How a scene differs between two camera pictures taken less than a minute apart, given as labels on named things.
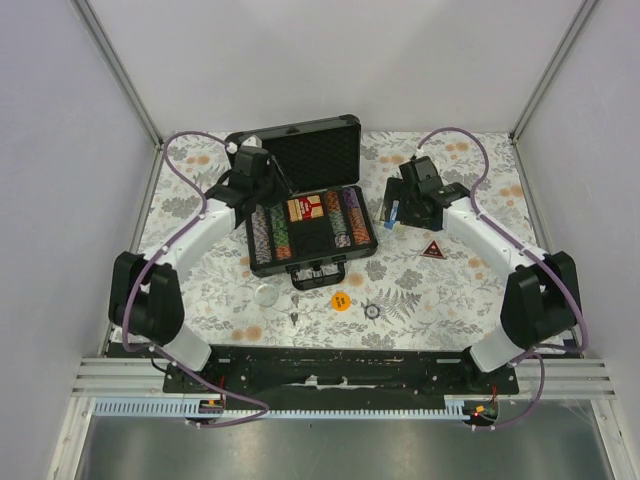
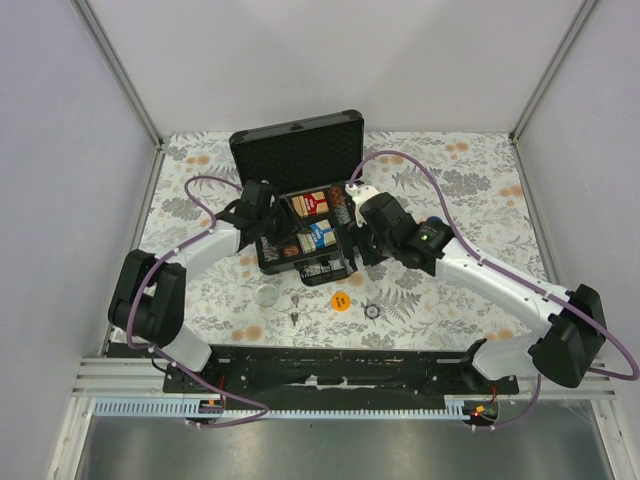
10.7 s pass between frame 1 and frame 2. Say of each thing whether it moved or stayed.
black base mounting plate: stayed
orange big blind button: stayed
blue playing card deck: moved
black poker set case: stayed
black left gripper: moved
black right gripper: moved
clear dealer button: stayed
